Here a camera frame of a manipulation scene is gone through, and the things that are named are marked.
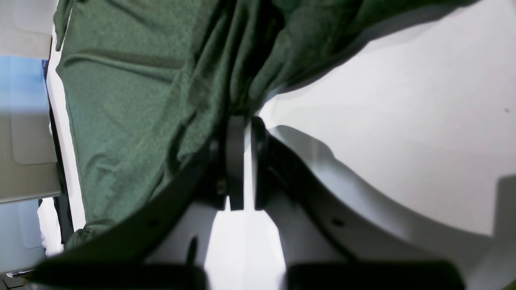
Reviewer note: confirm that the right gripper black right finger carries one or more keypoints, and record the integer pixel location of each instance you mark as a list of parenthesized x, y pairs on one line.
[(352, 237)]

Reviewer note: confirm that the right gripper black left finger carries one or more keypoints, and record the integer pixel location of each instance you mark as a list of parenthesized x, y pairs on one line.
[(162, 246)]

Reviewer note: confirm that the dark green long-sleeve shirt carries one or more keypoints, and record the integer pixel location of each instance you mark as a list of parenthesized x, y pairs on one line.
[(146, 81)]

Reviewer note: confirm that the beige plastic bin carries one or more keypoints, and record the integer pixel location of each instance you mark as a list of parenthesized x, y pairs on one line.
[(28, 161)]

